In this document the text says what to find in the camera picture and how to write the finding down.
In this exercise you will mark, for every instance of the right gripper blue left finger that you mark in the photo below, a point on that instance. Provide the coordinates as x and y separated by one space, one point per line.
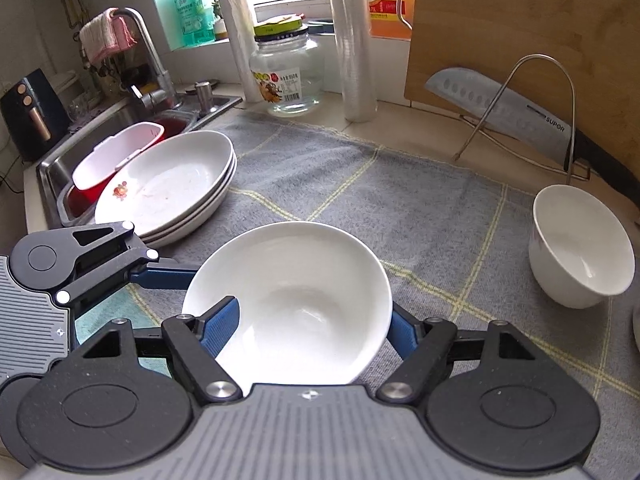
218 324

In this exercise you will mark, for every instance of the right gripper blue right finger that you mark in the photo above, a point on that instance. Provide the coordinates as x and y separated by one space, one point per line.
405 332

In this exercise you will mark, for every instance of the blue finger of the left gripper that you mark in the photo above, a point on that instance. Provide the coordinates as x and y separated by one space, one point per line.
172 276

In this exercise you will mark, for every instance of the plain white bowl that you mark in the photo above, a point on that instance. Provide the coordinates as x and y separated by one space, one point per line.
315 304

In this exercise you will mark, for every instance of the white plate with fruit print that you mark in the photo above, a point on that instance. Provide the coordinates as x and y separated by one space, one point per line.
166 182

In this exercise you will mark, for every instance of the white bowl with floral print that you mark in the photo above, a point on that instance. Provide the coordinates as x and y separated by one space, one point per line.
579 252

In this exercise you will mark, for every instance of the white plate stack lower plates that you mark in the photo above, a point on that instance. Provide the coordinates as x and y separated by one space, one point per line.
193 221

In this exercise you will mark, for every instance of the steel kitchen faucet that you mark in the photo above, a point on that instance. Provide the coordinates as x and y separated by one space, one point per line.
165 95

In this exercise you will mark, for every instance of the grey checked dish mat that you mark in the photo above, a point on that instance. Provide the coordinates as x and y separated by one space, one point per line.
453 243

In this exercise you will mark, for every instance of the red white colander basket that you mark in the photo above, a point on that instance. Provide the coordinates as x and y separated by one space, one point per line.
92 174

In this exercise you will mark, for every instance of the stainless steel sink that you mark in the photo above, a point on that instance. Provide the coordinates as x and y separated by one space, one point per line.
54 171

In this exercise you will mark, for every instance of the black air fryer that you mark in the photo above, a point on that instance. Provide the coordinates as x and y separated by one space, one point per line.
35 117

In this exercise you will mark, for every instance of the glass jar with green lid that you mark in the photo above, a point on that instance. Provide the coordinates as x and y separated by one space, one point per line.
287 65

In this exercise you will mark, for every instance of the pink cloth on faucet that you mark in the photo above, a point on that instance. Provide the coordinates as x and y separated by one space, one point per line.
104 36

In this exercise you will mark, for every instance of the green dish soap bottle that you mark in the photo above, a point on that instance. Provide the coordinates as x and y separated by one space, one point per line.
196 18

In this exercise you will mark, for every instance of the bamboo cutting board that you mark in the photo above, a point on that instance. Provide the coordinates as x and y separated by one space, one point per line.
577 58

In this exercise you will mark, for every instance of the clear plastic wrap roll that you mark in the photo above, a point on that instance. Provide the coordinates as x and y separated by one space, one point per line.
353 44

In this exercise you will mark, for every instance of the steel wire rack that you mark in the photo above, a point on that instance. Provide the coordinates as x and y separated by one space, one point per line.
575 170

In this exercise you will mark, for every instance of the steel cleaver with black handle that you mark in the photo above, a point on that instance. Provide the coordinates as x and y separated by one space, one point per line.
525 120

